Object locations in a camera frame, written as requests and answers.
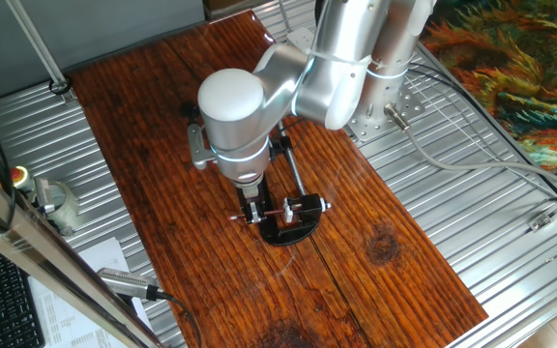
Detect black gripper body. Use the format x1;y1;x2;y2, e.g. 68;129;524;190
236;181;270;205

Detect red pencil with eraser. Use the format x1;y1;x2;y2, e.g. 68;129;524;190
227;208;287;222

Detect black pencil sharpener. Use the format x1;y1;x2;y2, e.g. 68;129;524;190
281;192;332;226

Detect black C-clamp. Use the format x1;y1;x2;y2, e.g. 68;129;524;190
257;119;326;247

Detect brown wooden board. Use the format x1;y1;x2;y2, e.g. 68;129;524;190
68;9;490;348

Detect dark brown box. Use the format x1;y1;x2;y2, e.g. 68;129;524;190
203;0;255;21

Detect printed paper sheets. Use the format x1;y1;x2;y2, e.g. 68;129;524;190
26;236;157;348

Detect red emergency stop button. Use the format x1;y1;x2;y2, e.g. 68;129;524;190
10;165;36;194

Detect black keyboard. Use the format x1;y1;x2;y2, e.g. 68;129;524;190
0;234;46;348

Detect colourful painted cloth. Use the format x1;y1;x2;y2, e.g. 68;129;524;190
421;0;557;170

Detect wrist camera on silver bracket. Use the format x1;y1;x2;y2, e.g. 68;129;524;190
181;101;220;171

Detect black camera cable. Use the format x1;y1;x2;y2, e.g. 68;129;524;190
160;289;203;348

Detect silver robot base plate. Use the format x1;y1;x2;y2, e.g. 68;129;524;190
345;81;427;144

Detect thick grey cable with connector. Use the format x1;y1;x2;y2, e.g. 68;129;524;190
383;102;557;194

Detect silver metal bracket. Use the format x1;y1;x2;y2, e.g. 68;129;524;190
33;176;57;215

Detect steel frame bar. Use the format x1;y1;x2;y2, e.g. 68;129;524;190
0;154;163;348

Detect aluminium frame post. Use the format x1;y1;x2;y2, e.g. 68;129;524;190
5;0;79;105

